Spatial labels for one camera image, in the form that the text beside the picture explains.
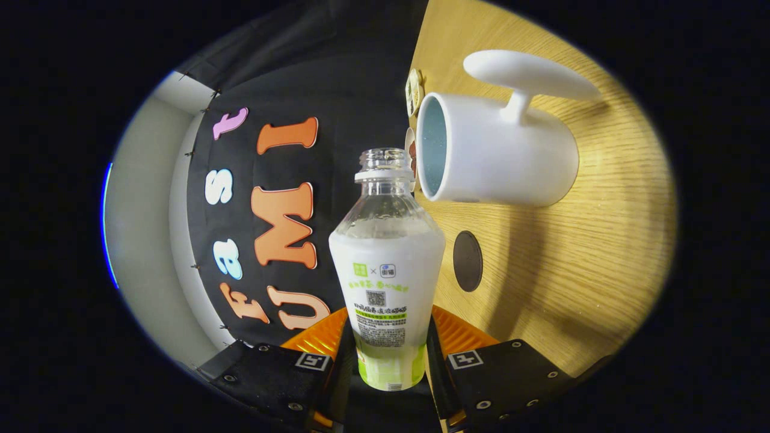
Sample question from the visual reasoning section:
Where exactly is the row of small cloth clips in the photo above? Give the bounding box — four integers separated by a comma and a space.
177, 71, 232, 346

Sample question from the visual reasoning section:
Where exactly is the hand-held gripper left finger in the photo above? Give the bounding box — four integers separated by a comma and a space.
199, 307, 362, 433

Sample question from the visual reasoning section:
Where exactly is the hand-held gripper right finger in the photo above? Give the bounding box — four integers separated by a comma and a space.
426, 305, 608, 433

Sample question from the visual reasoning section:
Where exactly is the black backdrop cloth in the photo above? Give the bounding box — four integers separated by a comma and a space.
174, 0, 429, 355

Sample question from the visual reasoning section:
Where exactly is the white cup with handle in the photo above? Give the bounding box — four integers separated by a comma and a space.
416, 50, 602, 208

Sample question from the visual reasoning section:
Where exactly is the wooden table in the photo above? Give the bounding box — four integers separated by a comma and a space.
408, 0, 677, 378

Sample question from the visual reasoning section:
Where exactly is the dark brown round coaster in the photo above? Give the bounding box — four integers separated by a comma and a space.
452, 230, 484, 293

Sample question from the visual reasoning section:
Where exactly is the small patterned glass holder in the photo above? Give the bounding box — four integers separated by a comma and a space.
405, 68, 425, 118

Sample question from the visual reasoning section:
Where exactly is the clear juice bottle white label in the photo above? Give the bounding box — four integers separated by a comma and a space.
328, 148, 446, 392

